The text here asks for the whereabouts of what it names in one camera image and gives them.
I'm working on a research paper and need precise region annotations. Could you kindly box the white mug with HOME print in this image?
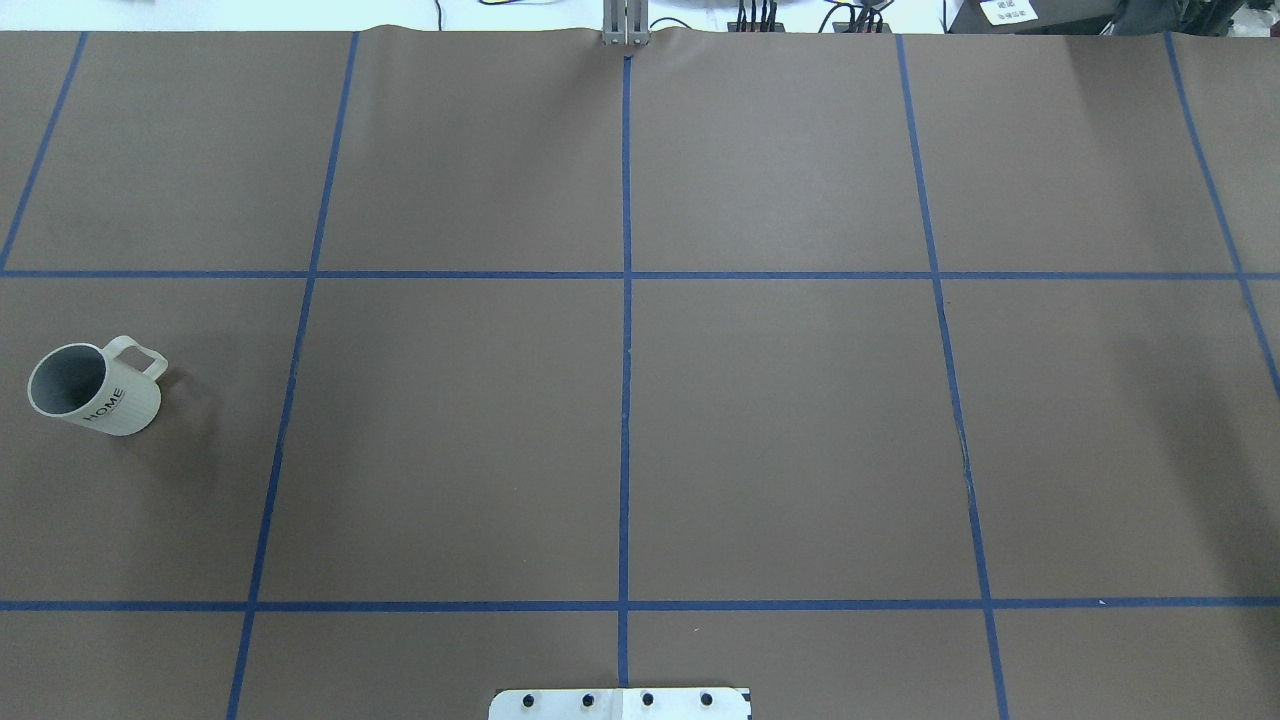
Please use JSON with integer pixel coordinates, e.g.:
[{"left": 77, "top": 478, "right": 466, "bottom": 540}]
[{"left": 26, "top": 334, "right": 169, "bottom": 437}]

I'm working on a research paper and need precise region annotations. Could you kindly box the black box with label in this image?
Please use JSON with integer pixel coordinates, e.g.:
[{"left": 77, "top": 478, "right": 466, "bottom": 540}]
[{"left": 946, "top": 1, "right": 1117, "bottom": 35}]

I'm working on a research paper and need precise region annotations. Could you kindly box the aluminium frame post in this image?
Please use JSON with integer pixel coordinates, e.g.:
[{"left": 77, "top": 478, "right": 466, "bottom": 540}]
[{"left": 602, "top": 0, "right": 652, "bottom": 47}]

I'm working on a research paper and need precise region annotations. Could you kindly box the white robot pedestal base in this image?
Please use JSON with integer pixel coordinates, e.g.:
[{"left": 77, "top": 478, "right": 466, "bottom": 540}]
[{"left": 486, "top": 687, "right": 753, "bottom": 719}]

